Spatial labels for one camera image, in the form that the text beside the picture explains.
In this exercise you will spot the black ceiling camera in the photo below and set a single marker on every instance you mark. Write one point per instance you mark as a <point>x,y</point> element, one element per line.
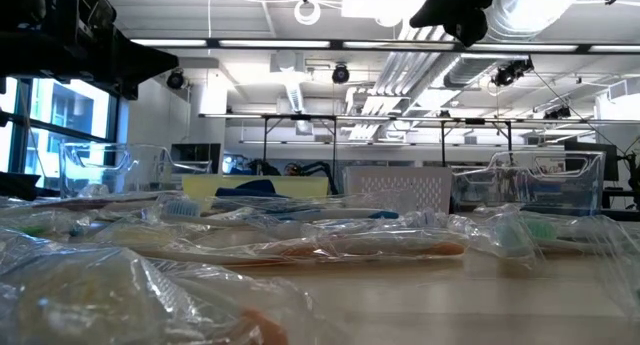
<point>175,80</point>
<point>340,75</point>
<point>505,76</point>

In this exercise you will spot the black monitor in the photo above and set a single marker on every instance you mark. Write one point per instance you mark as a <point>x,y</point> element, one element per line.
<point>611,165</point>
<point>195,157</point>

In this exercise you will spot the white perforated plastic basket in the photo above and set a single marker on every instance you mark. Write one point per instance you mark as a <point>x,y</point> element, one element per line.
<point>400,190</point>

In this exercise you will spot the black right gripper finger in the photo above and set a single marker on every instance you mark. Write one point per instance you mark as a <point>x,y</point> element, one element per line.
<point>471,27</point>
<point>435,16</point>

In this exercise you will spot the blue plastic scoop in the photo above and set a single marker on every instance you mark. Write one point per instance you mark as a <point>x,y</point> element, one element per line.
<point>255,187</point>

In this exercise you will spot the silver ventilation duct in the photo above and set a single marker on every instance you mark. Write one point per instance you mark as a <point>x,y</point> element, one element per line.
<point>465,71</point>

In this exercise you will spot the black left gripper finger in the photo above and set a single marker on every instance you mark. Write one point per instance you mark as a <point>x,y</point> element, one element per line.
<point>140,65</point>

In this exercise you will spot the yellow plastic bin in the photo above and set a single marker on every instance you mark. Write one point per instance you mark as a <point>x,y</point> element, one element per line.
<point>300,186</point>

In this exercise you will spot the clear plastic bin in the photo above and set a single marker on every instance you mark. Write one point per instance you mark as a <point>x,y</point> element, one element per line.
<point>525,185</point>
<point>125,170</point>

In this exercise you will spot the long ceiling light strip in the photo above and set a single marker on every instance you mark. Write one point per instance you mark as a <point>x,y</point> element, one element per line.
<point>275,43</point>

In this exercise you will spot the window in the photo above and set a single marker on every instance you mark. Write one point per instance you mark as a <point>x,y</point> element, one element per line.
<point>70,110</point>

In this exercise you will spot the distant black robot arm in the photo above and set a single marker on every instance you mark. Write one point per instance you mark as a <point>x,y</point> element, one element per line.
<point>320,167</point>

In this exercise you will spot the distant black workstation frame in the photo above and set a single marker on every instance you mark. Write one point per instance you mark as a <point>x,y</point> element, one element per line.
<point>300,117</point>

